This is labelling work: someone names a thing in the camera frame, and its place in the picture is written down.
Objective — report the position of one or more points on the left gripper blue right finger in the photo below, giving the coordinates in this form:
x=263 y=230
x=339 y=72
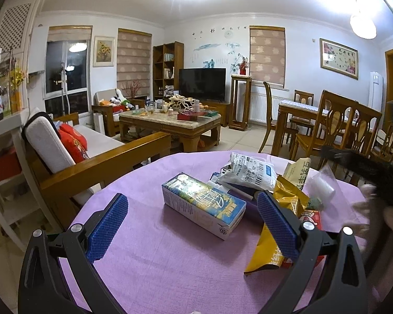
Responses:
x=341 y=287

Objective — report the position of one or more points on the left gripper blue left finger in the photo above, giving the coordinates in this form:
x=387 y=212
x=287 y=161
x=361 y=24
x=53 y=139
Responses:
x=43 y=287

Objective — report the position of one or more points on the white plastic cup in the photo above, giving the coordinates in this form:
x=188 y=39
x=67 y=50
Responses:
x=319 y=188

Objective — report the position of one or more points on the yellow snack wrapper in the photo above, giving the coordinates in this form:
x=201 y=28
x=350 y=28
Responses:
x=280 y=240

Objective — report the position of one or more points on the cream green text wrapper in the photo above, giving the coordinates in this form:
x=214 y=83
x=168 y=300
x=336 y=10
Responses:
x=297 y=172

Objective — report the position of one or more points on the silver foil mailer pouch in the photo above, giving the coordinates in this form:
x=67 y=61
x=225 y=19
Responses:
x=247 y=171

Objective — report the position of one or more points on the blue white milk carton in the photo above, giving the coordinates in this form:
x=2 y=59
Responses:
x=210 y=208

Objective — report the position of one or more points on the red cartoon milk box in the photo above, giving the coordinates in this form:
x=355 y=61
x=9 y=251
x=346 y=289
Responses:
x=312 y=217

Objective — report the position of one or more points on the right white gloved hand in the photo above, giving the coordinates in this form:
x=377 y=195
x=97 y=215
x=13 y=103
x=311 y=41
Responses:
x=376 y=241

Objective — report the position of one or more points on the near wooden dining chair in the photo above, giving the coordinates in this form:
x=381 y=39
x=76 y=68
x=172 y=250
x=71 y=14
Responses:
x=340 y=123

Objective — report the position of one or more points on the wooden dining table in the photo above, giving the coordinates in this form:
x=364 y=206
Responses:
x=287 y=107

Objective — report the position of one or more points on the purple round tablecloth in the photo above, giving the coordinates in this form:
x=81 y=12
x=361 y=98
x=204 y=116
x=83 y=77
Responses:
x=161 y=262

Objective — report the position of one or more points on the wooden sofa with cushions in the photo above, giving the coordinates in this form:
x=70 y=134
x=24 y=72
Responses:
x=62 y=186

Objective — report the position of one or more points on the red pillow lower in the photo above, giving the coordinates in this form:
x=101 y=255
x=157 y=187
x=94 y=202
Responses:
x=74 y=147

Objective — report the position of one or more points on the red pillow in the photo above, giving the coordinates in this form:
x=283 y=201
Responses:
x=74 y=147
x=64 y=127

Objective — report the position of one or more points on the wooden plant stand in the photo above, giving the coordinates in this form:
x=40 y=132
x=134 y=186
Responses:
x=240 y=102

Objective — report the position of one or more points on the red pillow upper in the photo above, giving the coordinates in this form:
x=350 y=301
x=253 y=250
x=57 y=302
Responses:
x=64 y=127

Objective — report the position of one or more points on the wooden tv cabinet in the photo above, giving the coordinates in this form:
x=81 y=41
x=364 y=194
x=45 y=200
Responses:
x=223 y=108

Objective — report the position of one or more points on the wooden armchair with toys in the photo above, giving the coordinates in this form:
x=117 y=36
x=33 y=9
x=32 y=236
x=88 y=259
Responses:
x=110 y=104

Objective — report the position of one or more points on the wooden coffee table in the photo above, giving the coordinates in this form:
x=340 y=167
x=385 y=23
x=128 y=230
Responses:
x=195 y=136

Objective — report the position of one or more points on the black television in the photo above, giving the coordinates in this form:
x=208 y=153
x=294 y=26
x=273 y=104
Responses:
x=203 y=83

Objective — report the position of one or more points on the white shelf unit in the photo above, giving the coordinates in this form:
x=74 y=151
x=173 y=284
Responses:
x=17 y=201

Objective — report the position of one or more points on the wooden bookshelf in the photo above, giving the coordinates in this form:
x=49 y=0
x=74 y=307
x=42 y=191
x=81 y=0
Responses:
x=168 y=60

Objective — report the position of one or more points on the framed sunflower picture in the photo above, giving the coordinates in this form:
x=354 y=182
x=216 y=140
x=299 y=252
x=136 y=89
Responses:
x=104 y=51

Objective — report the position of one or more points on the framed flower wall picture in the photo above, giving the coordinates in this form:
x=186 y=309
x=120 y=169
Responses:
x=338 y=58

